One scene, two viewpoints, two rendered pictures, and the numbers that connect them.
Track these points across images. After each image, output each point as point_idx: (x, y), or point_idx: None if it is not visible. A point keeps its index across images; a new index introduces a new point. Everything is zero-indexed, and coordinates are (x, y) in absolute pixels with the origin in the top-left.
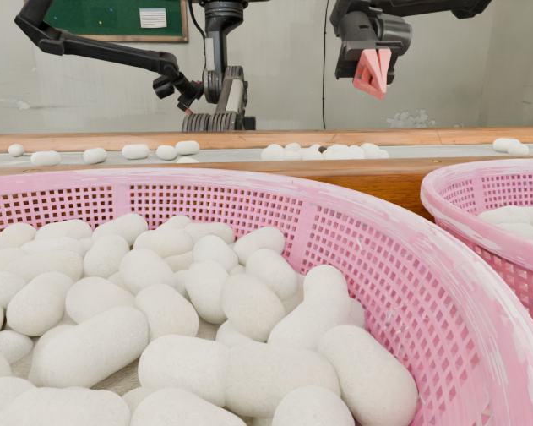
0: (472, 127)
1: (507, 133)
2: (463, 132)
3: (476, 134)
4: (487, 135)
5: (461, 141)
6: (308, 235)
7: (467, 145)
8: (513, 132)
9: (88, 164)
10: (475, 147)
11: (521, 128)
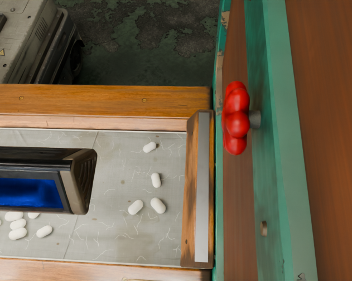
0: (30, 86)
1: (26, 118)
2: None
3: (3, 119)
4: (11, 120)
5: None
6: None
7: None
8: (32, 117)
9: None
10: None
11: (42, 111)
